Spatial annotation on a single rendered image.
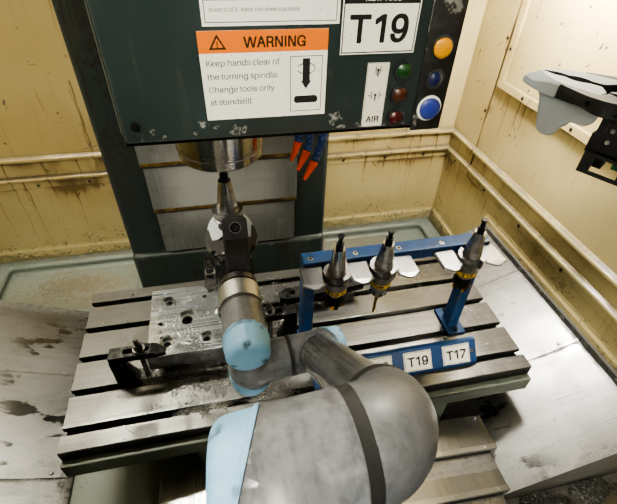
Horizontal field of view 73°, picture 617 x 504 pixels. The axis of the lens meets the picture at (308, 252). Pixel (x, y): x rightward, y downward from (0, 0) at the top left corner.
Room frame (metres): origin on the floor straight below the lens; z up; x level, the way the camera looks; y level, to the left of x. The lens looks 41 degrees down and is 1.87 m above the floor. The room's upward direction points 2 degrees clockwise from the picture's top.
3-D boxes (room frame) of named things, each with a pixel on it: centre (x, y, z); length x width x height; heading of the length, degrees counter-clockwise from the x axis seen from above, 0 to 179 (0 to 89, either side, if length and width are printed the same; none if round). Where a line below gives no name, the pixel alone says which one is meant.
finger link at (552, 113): (0.46, -0.26, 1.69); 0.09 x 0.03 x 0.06; 43
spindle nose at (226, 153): (0.72, 0.17, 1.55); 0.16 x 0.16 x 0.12
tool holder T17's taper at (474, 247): (0.76, -0.39, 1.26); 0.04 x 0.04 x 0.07
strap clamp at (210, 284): (0.89, 0.29, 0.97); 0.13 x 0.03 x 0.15; 13
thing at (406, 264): (0.72, -0.23, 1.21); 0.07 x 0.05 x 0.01; 13
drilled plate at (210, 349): (0.74, 0.27, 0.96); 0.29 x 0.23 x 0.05; 103
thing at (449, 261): (0.75, -0.33, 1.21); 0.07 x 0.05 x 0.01; 13
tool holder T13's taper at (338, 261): (0.68, -0.07, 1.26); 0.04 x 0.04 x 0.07
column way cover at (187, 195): (1.15, 0.27, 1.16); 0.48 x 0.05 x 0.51; 103
